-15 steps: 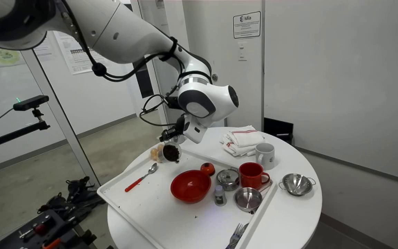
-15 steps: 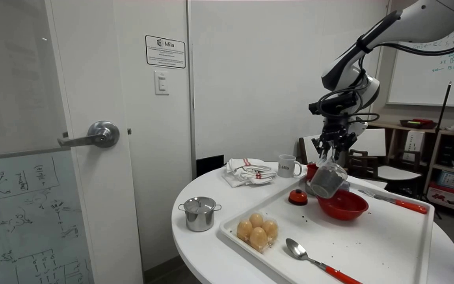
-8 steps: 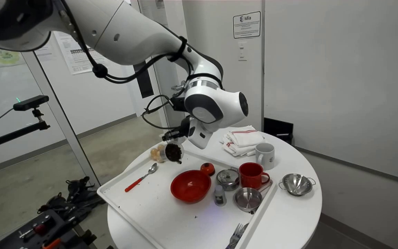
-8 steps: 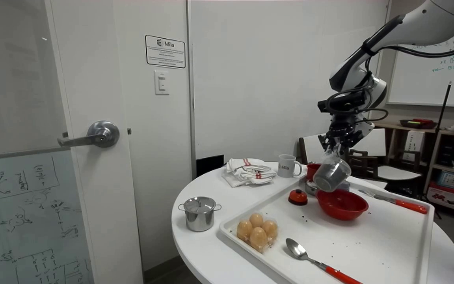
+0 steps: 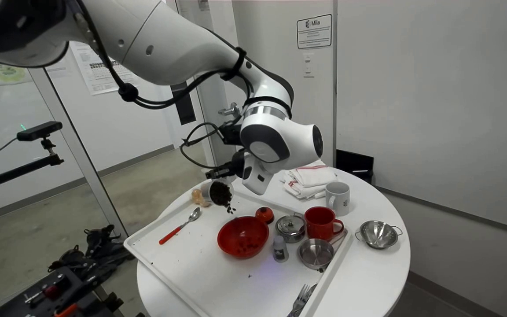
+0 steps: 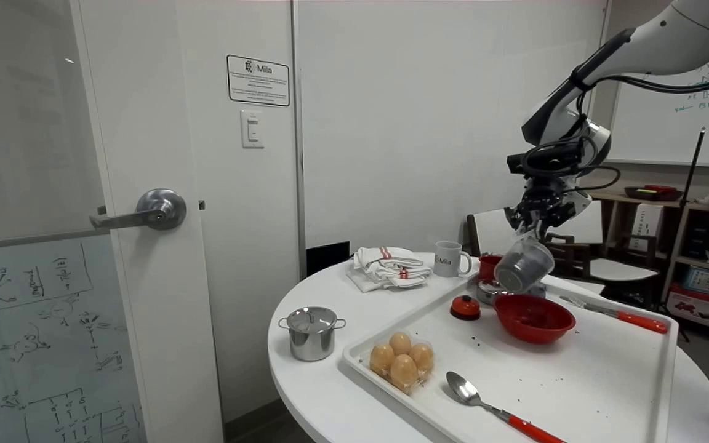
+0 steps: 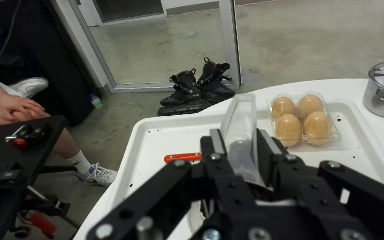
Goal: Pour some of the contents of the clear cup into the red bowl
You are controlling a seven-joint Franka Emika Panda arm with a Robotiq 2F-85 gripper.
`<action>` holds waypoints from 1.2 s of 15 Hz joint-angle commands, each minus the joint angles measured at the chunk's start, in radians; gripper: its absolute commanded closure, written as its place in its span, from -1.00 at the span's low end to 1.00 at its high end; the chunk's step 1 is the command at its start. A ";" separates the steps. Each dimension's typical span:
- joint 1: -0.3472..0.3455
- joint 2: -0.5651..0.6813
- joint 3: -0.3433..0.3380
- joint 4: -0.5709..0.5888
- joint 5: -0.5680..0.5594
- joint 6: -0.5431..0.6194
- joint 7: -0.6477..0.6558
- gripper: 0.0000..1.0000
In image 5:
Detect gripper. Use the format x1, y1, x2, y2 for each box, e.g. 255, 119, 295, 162
205, 149, 246, 180

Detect white tray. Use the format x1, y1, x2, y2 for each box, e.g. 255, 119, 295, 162
124, 188, 353, 317

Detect clear cup with coffee beans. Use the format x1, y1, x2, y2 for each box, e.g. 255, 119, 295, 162
200, 180, 235, 208

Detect small red lid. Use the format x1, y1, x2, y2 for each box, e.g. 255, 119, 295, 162
255, 206, 275, 225

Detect red bowl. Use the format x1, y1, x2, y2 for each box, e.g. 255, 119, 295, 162
217, 216, 270, 259

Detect black box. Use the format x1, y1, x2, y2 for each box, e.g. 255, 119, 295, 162
336, 149, 375, 184

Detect small steel pot with lid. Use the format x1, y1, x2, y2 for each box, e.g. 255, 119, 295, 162
275, 213, 306, 243

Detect spoon with red handle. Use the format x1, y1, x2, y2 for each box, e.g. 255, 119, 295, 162
159, 207, 202, 245

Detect silver door handle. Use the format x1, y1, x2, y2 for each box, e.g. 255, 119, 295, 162
218, 102, 241, 119

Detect small steel bowl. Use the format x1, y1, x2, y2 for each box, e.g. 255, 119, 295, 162
297, 238, 335, 270

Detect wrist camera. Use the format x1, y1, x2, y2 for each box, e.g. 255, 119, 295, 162
220, 123, 242, 146

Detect bunch of steel forks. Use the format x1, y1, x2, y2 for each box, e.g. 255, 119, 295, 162
286, 283, 318, 317

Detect small shaker bottle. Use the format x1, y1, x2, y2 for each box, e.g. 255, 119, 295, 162
273, 235, 290, 263

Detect white mug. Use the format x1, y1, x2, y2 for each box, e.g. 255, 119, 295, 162
325, 181, 351, 217

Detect red mug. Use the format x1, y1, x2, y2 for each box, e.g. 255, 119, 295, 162
304, 206, 345, 241

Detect wall sign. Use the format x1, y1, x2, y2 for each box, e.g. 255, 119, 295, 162
296, 14, 334, 50

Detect folded white towel red stripes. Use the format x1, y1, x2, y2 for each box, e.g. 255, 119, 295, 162
279, 159, 338, 200

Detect paper sheet with table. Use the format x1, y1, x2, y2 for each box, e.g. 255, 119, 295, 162
69, 41, 140, 96

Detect poster with green circle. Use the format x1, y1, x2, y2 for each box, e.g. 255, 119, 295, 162
0, 56, 33, 90

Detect camera on mount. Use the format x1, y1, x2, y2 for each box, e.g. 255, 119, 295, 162
0, 121, 65, 207

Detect heap of black gear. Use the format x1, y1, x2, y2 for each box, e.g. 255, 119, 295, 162
48, 224, 134, 283

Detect steel colander with handles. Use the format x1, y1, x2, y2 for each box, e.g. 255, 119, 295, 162
354, 220, 404, 250

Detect light switch plate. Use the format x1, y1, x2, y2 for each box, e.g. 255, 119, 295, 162
302, 52, 315, 79

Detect small beige lump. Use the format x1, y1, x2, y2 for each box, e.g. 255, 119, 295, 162
191, 188, 210, 208

